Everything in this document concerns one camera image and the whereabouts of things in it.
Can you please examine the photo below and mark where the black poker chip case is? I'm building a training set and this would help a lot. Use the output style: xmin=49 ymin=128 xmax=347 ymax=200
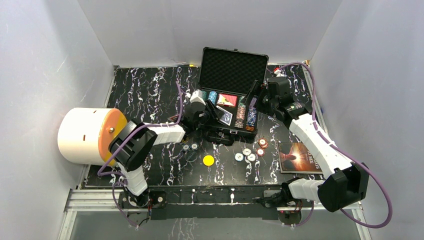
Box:
xmin=198 ymin=47 xmax=269 ymax=146

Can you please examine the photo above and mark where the light blue 10 chip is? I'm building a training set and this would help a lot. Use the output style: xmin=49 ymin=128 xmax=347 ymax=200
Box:
xmin=234 ymin=152 xmax=245 ymax=162

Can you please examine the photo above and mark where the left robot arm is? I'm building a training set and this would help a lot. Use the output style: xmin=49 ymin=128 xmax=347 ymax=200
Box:
xmin=108 ymin=100 xmax=224 ymax=208

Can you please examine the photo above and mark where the red 5 chip stack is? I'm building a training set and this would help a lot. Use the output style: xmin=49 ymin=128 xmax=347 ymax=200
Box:
xmin=258 ymin=138 xmax=269 ymax=149

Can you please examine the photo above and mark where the red playing card deck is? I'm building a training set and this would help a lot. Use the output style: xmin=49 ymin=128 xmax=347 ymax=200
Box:
xmin=216 ymin=93 xmax=238 ymax=108

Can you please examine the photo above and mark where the red triangle warning card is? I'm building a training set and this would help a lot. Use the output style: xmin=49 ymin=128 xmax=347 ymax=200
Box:
xmin=167 ymin=114 xmax=180 ymax=123

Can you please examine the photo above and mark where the purple and blue chip row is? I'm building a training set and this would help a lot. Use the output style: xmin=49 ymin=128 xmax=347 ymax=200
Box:
xmin=245 ymin=105 xmax=257 ymax=132

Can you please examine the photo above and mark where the light blue chip stack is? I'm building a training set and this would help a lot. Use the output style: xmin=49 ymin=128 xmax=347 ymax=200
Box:
xmin=207 ymin=91 xmax=218 ymax=104

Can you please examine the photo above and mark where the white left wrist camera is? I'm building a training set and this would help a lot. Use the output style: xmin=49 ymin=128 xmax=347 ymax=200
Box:
xmin=189 ymin=89 xmax=206 ymax=106

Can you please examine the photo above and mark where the white cylinder with orange lid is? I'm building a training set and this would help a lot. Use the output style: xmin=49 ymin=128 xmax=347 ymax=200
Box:
xmin=57 ymin=107 xmax=128 ymax=166

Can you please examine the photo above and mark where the green and orange chip row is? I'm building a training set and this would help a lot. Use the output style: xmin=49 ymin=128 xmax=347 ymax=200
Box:
xmin=234 ymin=103 xmax=246 ymax=129

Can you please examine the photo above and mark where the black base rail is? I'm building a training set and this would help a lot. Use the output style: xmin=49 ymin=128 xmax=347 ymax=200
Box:
xmin=117 ymin=185 xmax=312 ymax=224

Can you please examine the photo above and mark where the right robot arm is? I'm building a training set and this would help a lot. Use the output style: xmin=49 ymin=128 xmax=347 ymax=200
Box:
xmin=242 ymin=76 xmax=370 ymax=212

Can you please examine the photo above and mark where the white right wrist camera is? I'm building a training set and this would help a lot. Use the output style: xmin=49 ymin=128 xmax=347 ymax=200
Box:
xmin=273 ymin=67 xmax=286 ymax=77

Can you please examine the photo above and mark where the yellow round button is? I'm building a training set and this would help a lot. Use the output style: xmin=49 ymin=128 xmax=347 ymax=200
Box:
xmin=202 ymin=155 xmax=215 ymax=167

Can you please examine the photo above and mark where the red 5 chip single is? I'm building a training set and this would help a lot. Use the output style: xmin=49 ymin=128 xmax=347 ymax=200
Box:
xmin=256 ymin=148 xmax=265 ymax=157

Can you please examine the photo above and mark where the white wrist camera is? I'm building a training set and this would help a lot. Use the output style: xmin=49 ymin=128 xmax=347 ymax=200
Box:
xmin=273 ymin=67 xmax=286 ymax=77
xmin=189 ymin=89 xmax=206 ymax=106

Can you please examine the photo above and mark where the dark hardcover book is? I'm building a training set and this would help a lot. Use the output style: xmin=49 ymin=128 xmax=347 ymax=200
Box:
xmin=278 ymin=142 xmax=323 ymax=174

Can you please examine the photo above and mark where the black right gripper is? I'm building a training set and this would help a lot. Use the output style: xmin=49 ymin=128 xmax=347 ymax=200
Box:
xmin=241 ymin=80 xmax=279 ymax=118

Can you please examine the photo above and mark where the blue playing card deck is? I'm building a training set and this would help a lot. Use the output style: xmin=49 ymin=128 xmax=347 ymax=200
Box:
xmin=216 ymin=105 xmax=233 ymax=126

